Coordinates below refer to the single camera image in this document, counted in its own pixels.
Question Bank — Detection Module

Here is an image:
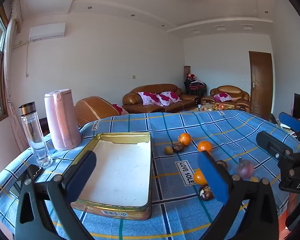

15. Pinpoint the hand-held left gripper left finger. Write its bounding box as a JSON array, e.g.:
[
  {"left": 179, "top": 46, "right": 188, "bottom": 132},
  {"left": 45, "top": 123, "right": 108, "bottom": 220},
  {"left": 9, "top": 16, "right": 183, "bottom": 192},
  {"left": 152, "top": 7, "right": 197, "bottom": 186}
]
[{"left": 14, "top": 150, "right": 97, "bottom": 240}]

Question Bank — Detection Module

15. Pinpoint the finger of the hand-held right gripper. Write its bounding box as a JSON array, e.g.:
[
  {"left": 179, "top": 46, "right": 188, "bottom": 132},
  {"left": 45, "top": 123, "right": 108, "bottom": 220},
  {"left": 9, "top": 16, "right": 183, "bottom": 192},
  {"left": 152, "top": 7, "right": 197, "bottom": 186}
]
[
  {"left": 278, "top": 112, "right": 300, "bottom": 145},
  {"left": 256, "top": 131, "right": 300, "bottom": 178}
]

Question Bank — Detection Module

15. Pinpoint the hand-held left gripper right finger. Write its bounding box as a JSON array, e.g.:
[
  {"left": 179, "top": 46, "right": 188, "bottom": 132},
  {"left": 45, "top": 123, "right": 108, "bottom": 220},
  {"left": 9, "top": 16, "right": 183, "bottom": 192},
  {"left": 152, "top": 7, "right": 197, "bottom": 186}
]
[{"left": 197, "top": 150, "right": 281, "bottom": 240}]

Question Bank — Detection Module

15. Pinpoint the orange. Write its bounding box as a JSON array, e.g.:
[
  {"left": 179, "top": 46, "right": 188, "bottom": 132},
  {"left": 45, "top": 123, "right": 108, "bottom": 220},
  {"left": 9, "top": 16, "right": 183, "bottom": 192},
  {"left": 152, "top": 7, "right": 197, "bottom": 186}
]
[
  {"left": 178, "top": 133, "right": 192, "bottom": 146},
  {"left": 193, "top": 169, "right": 207, "bottom": 186},
  {"left": 197, "top": 141, "right": 213, "bottom": 153}
]

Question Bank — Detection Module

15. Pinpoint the reddish purple round fruit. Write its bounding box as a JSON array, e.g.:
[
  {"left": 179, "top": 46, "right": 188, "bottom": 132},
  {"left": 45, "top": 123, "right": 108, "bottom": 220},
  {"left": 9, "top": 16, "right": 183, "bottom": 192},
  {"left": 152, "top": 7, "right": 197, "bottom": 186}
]
[{"left": 236, "top": 157, "right": 255, "bottom": 180}]

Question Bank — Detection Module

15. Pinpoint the gold metal tin box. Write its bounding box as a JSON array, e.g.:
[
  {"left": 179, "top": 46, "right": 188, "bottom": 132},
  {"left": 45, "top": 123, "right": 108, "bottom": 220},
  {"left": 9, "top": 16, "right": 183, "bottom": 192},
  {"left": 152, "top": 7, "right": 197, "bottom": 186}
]
[{"left": 70, "top": 132, "right": 152, "bottom": 221}]

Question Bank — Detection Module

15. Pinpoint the brown wooden door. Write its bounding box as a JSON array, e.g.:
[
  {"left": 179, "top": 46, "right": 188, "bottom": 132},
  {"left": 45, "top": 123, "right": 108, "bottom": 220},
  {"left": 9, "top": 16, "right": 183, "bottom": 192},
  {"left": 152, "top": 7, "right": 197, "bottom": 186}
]
[{"left": 248, "top": 51, "right": 274, "bottom": 118}]

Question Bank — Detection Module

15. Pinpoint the black smartphone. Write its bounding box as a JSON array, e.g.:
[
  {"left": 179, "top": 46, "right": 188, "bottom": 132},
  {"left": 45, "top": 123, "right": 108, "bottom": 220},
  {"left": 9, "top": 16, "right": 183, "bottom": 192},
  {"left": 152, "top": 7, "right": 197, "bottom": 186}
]
[{"left": 9, "top": 164, "right": 44, "bottom": 197}]

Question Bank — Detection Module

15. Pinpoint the clear glass water bottle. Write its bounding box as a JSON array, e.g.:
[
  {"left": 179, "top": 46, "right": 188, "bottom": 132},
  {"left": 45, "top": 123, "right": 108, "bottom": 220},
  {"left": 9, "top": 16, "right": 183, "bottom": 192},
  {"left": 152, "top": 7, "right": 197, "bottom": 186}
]
[{"left": 18, "top": 102, "right": 53, "bottom": 169}]

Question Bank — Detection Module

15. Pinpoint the pink electric kettle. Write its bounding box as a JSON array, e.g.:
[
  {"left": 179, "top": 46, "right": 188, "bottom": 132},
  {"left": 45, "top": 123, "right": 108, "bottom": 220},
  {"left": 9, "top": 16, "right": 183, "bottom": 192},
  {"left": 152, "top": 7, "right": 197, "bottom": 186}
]
[{"left": 44, "top": 89, "right": 82, "bottom": 151}]

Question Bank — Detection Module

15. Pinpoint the dark chair back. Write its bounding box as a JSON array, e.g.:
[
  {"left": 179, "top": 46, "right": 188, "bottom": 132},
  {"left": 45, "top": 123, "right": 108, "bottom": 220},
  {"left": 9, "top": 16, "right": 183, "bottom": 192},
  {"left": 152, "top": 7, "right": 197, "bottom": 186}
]
[{"left": 39, "top": 116, "right": 49, "bottom": 137}]

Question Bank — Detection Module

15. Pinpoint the pink floral pillow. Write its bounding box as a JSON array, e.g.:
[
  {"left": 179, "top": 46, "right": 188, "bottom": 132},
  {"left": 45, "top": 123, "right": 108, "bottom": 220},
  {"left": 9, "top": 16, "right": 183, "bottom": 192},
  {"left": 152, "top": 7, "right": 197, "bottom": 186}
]
[
  {"left": 112, "top": 104, "right": 129, "bottom": 115},
  {"left": 156, "top": 91, "right": 182, "bottom": 107},
  {"left": 138, "top": 92, "right": 160, "bottom": 105},
  {"left": 214, "top": 92, "right": 233, "bottom": 102}
]

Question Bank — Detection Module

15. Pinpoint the brown leather armchair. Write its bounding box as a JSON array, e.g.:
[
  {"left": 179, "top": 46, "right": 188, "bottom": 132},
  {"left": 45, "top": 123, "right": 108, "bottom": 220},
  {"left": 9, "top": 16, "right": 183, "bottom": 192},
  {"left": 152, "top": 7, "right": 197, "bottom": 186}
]
[
  {"left": 75, "top": 96, "right": 129, "bottom": 127},
  {"left": 200, "top": 85, "right": 252, "bottom": 112}
]

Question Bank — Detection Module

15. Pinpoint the cluttered coffee table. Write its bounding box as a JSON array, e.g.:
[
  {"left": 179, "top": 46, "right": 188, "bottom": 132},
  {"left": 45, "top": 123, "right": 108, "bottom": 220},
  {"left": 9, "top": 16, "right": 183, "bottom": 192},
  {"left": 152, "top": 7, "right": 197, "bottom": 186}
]
[{"left": 190, "top": 102, "right": 230, "bottom": 112}]

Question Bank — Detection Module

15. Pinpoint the blue plaid tablecloth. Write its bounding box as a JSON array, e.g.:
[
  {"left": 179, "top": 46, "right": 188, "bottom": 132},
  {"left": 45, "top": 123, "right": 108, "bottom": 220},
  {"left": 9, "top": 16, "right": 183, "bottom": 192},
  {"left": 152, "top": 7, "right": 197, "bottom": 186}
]
[{"left": 0, "top": 109, "right": 300, "bottom": 240}]

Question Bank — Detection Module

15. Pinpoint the stack of dark chairs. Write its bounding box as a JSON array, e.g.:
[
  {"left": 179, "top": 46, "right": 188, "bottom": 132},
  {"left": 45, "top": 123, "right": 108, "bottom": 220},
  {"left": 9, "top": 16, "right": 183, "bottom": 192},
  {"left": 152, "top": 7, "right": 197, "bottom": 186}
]
[{"left": 184, "top": 79, "right": 207, "bottom": 98}]

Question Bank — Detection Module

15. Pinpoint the brown leather three-seat sofa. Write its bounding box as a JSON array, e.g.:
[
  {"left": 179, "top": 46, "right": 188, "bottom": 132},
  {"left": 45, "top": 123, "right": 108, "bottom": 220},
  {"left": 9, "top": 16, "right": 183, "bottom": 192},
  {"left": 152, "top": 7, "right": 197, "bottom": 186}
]
[{"left": 122, "top": 84, "right": 201, "bottom": 114}]

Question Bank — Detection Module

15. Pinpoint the pink sheer curtain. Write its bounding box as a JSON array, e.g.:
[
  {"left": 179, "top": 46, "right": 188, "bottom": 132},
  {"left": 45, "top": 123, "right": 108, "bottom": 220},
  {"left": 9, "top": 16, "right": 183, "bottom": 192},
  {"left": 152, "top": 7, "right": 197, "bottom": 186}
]
[{"left": 1, "top": 0, "right": 23, "bottom": 153}]

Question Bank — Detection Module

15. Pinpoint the white air conditioner cable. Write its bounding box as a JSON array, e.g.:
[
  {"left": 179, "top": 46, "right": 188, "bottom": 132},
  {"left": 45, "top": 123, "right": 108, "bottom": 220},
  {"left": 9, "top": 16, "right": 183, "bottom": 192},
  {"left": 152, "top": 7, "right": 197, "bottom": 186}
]
[{"left": 25, "top": 41, "right": 30, "bottom": 78}]

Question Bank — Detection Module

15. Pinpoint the white wall air conditioner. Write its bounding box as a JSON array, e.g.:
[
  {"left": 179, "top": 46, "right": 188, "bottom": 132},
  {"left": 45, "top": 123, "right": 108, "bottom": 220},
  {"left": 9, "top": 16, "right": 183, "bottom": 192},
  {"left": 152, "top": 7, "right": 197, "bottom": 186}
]
[{"left": 29, "top": 22, "right": 66, "bottom": 41}]

